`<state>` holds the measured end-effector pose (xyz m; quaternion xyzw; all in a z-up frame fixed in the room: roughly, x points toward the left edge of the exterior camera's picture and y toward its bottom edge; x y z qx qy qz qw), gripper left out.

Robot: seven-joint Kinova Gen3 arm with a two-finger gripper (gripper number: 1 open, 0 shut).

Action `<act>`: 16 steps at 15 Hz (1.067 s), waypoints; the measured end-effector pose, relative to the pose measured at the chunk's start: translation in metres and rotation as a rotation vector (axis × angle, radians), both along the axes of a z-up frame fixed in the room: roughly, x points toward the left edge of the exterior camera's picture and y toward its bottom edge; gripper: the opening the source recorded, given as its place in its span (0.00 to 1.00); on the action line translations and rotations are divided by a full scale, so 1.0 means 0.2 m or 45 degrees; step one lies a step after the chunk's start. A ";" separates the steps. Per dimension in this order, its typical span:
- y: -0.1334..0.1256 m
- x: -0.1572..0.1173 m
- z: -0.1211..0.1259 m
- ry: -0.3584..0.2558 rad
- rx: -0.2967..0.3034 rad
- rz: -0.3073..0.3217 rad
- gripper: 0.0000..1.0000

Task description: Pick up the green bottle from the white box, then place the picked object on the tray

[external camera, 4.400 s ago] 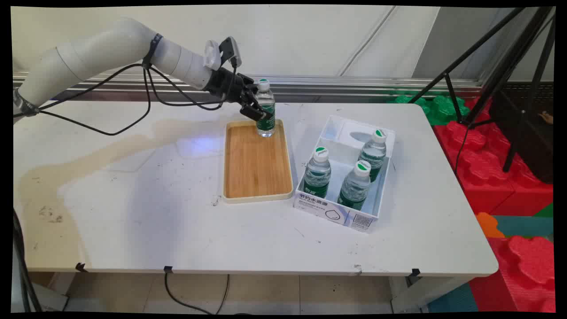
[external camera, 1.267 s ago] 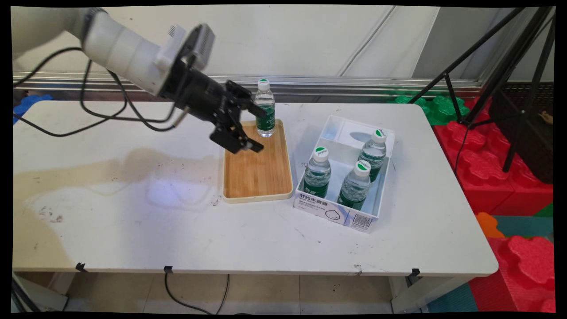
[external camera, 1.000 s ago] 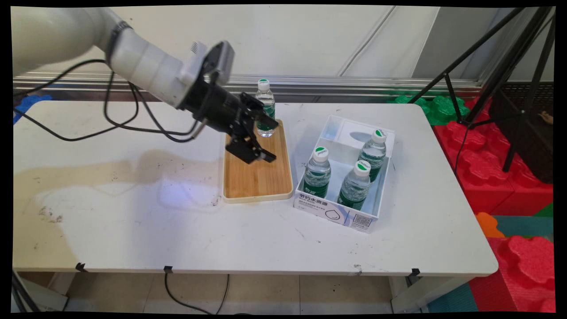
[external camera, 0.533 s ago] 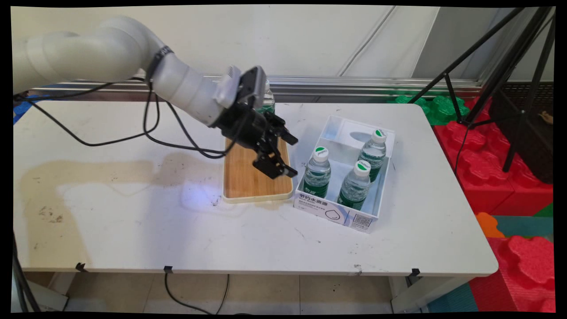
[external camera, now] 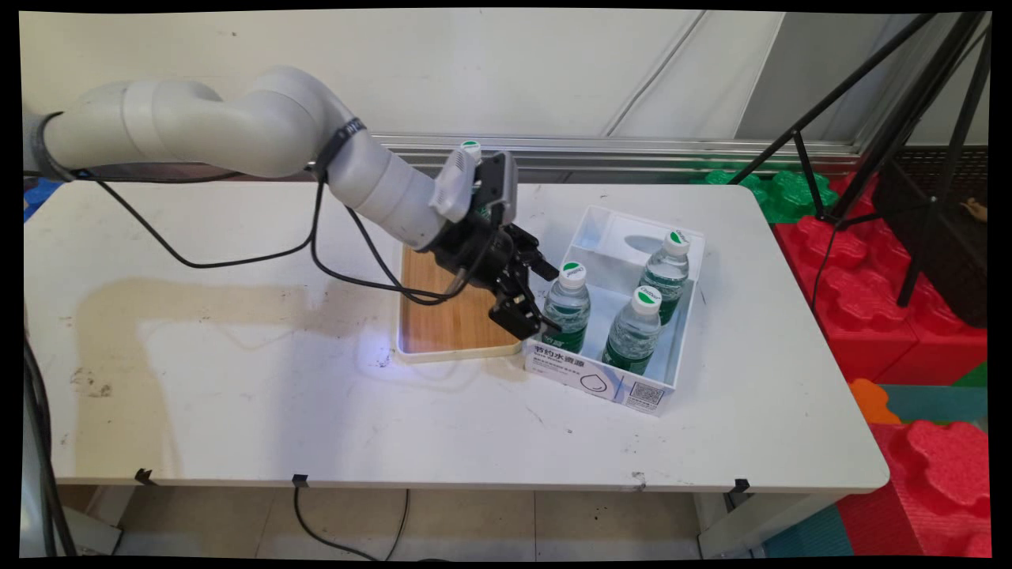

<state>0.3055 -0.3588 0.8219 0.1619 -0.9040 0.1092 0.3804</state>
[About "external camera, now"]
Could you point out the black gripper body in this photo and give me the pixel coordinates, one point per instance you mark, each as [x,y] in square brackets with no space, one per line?
[486,257]

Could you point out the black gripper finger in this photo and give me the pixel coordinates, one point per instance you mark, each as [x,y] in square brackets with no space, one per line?
[518,320]
[538,257]

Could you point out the water bottle green label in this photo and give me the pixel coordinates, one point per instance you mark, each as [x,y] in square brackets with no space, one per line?
[666,276]
[571,310]
[471,147]
[632,336]

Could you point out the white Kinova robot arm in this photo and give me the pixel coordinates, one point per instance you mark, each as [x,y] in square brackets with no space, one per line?
[237,126]

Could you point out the bamboo wooden tray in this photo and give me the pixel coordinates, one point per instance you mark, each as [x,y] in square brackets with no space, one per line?
[443,328]

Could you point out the white cardboard box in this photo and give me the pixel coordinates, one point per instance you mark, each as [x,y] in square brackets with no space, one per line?
[605,383]

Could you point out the green foam blocks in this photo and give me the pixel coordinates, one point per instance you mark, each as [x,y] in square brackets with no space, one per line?
[783,194]

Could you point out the white table leg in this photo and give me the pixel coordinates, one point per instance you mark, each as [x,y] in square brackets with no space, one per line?
[95,514]
[759,521]

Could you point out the red foam block stack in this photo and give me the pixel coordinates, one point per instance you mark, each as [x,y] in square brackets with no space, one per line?
[862,308]

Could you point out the orange foam piece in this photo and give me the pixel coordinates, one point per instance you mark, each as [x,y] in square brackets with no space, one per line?
[870,401]

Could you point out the black tripod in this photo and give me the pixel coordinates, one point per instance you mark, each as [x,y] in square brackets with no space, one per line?
[901,118]

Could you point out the dark black cabinet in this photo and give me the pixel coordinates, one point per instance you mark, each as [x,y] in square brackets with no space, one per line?
[949,261]

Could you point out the teal foam mat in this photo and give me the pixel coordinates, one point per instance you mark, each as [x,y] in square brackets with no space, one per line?
[941,403]

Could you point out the wrist camera on white mount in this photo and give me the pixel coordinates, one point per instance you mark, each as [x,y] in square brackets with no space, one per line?
[494,186]

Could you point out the metal wall rail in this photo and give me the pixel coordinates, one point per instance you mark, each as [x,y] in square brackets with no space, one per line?
[632,154]

